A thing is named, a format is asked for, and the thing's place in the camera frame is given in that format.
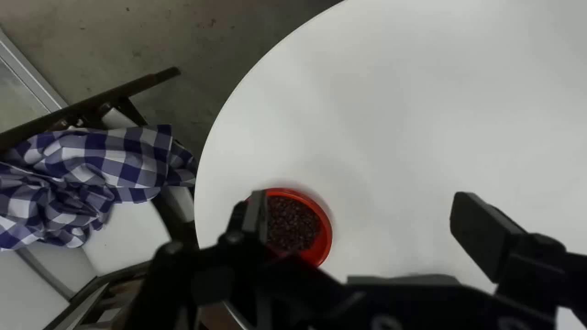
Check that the red bowl of coffee beans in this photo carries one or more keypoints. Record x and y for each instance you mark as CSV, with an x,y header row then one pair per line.
x,y
298,227

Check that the blue white checkered cloth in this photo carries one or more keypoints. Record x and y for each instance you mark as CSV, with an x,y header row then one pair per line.
x,y
78,178

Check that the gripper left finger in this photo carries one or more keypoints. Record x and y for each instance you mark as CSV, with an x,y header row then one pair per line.
x,y
238,256

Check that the white chair with dark frame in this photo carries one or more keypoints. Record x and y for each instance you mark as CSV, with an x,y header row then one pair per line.
x,y
114,220

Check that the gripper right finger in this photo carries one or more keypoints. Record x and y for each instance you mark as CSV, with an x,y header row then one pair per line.
x,y
500,238

